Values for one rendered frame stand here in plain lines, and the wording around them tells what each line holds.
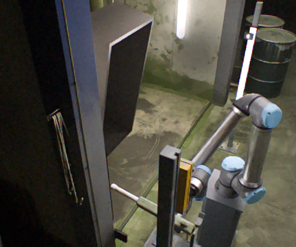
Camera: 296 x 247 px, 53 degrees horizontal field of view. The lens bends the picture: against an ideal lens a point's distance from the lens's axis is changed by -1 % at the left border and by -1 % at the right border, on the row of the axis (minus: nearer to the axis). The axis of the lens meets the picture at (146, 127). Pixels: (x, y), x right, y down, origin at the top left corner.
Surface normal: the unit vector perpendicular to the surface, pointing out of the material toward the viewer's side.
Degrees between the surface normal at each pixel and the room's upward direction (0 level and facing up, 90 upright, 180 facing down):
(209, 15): 90
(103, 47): 91
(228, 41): 90
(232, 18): 90
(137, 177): 0
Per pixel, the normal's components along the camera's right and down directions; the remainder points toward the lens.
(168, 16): -0.48, 0.52
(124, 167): 0.00, -0.80
